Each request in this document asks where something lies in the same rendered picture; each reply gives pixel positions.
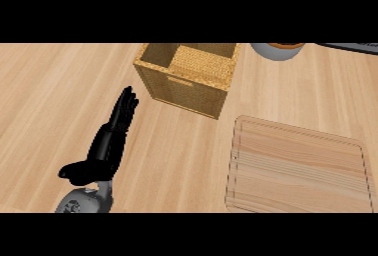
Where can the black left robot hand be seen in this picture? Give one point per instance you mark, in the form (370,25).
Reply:
(107,146)

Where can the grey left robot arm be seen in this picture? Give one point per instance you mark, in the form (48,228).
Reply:
(86,200)

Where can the wooden cutting board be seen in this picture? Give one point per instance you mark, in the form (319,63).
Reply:
(300,166)

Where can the grey pot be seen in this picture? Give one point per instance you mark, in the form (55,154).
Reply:
(278,50)

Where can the wicker basket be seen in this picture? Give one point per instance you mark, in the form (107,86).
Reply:
(189,80)

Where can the dark grey flat appliance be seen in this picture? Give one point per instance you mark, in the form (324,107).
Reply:
(352,47)

